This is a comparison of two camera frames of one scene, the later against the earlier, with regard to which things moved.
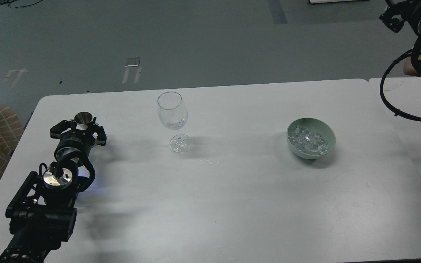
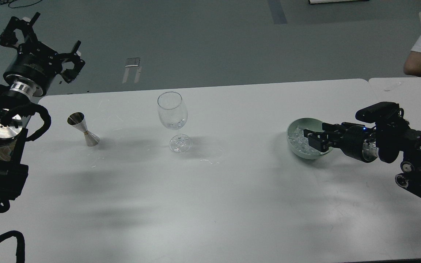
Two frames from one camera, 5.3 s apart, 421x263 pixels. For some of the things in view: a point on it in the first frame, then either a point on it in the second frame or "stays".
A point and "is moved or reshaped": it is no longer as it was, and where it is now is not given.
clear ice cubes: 311,141 stays
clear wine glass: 173,112 stays
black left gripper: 74,145 to 33,68
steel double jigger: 83,117 is moved or reshaped
